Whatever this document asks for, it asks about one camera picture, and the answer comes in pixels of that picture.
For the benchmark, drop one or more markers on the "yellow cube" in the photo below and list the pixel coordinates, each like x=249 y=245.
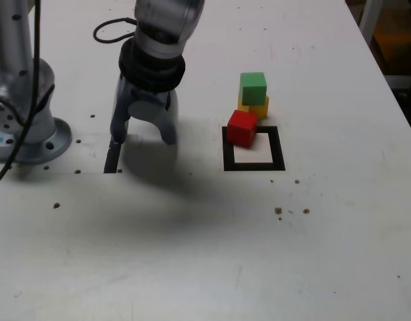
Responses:
x=260 y=108

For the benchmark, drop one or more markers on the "green cube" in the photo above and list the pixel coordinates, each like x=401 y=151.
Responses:
x=253 y=90

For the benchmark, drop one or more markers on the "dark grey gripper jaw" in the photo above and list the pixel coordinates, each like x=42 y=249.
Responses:
x=120 y=123

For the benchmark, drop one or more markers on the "black tape square outline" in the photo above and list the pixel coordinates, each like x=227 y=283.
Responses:
x=228 y=160

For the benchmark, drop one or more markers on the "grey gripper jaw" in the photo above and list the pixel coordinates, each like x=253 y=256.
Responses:
x=146 y=110

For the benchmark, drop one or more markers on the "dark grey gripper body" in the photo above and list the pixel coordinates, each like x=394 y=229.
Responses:
x=148 y=96

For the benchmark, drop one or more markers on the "white furniture frame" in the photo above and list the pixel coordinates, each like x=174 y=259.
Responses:
x=370 y=20

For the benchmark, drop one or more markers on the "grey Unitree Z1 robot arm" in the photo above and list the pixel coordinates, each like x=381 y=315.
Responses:
x=11 y=50

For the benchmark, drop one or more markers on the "black tape strip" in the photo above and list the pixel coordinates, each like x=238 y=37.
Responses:
x=111 y=160

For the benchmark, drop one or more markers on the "red cube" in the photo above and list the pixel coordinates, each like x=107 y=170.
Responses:
x=240 y=130

